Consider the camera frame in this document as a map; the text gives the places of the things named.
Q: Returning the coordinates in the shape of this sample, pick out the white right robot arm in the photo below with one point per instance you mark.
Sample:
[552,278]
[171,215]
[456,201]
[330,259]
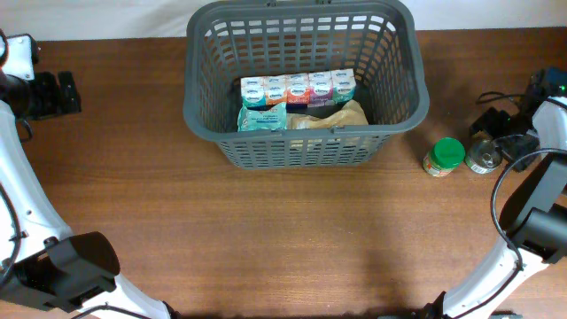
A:
[530,223]

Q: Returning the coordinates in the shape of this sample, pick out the grey plastic basket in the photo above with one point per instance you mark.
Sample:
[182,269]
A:
[231,40]

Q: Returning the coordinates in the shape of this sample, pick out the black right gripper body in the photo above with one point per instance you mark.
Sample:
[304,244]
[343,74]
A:
[511,131]

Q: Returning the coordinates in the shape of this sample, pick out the tan paper pouch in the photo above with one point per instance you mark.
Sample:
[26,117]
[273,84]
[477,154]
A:
[351,114]

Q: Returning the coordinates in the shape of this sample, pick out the multicolour tissue pack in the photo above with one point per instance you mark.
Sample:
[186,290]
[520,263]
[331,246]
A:
[316,89]

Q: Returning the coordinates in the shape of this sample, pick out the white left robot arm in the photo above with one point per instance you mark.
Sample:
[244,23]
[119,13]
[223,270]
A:
[44,265]

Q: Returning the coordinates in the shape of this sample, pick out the green lid jar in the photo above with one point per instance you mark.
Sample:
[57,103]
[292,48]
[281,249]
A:
[445,156]

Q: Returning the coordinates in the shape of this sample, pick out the silver tin can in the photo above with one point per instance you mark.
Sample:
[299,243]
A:
[483,157]

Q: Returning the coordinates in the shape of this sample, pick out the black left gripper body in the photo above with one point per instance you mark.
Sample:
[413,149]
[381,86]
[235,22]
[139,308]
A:
[44,99]

